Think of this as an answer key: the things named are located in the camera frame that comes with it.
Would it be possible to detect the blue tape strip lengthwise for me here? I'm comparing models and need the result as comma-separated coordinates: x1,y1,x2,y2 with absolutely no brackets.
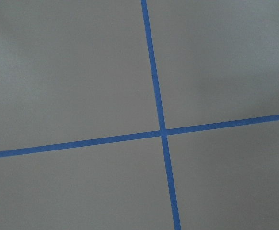
141,0,181,230

